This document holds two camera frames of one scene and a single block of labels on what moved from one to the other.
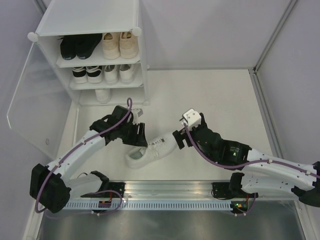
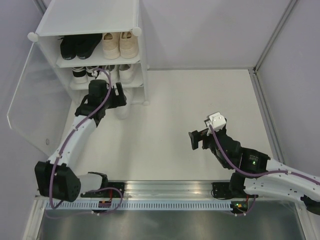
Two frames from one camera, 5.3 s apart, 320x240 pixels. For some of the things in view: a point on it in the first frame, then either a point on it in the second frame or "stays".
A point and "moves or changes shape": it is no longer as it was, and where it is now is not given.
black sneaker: (68, 46) stays
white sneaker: (128, 73) stays
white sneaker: (139, 157) moves or changes shape
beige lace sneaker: (111, 45) stays
